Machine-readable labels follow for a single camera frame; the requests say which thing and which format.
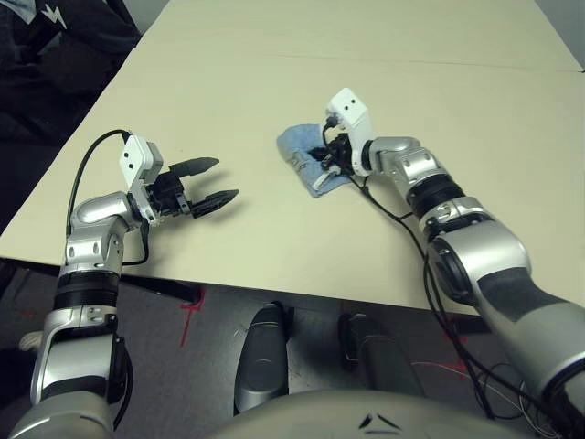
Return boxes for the grey robot leg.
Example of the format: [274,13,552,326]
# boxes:
[233,301,292,415]
[337,312,426,399]

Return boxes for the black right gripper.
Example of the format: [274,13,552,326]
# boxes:
[309,132,356,177]

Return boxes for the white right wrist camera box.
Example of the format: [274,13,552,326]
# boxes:
[324,87,374,177]

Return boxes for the grey robot torso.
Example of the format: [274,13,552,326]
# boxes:
[207,388,517,439]

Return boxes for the thin white floor wires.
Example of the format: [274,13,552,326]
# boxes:
[412,359,552,432]

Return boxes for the grey right robot leg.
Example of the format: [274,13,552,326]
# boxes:
[337,312,426,399]

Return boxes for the grey left robot leg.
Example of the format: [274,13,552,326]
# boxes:
[233,301,292,415]

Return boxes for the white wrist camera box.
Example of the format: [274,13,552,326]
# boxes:
[119,134,165,226]
[324,87,374,177]

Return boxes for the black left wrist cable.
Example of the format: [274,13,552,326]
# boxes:
[67,130,152,266]

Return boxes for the person in black clothes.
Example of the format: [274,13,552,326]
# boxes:
[0,0,143,147]

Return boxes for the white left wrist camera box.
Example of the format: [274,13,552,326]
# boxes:
[119,134,165,226]

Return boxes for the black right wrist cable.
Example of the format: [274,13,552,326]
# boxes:
[322,116,498,420]

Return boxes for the light blue rag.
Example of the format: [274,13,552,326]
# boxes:
[275,122,354,199]

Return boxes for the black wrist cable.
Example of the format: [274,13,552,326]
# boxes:
[67,130,152,266]
[322,116,498,420]

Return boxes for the white bystander shoe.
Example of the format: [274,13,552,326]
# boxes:
[18,331,47,352]

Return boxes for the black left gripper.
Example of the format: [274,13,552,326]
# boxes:
[148,156,240,220]

